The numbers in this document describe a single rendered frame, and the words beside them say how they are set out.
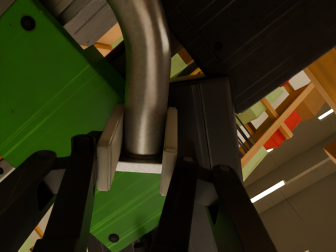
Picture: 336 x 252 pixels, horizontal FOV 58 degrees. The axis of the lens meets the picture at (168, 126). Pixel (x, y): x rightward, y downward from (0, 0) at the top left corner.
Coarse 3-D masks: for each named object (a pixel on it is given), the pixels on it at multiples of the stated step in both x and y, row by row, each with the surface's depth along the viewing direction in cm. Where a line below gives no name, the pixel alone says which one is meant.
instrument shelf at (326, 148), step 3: (333, 141) 74; (330, 144) 73; (333, 144) 72; (324, 147) 74; (327, 147) 73; (330, 147) 72; (333, 147) 71; (324, 150) 75; (327, 150) 72; (330, 150) 71; (333, 150) 70; (327, 153) 73; (330, 153) 70; (333, 153) 69; (330, 156) 72; (333, 156) 68; (333, 159) 70
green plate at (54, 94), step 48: (0, 48) 22; (48, 48) 22; (96, 48) 30; (0, 96) 23; (48, 96) 23; (96, 96) 23; (0, 144) 25; (48, 144) 25; (96, 192) 27; (144, 192) 26
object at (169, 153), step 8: (168, 112) 21; (176, 112) 22; (168, 120) 20; (176, 120) 20; (168, 128) 19; (176, 128) 19; (168, 136) 18; (176, 136) 18; (168, 144) 17; (176, 144) 17; (168, 152) 16; (176, 152) 16; (168, 160) 16; (168, 168) 16; (168, 176) 17; (160, 184) 17; (168, 184) 17; (160, 192) 17
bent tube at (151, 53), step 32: (128, 0) 18; (160, 0) 19; (128, 32) 18; (160, 32) 18; (128, 64) 19; (160, 64) 19; (128, 96) 20; (160, 96) 20; (128, 128) 21; (160, 128) 21; (128, 160) 21; (160, 160) 21
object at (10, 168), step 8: (176, 40) 39; (120, 48) 34; (176, 48) 44; (104, 56) 35; (112, 56) 34; (120, 56) 34; (112, 64) 34; (120, 64) 34; (120, 72) 34; (0, 160) 40; (0, 168) 40; (8, 168) 40; (0, 176) 40
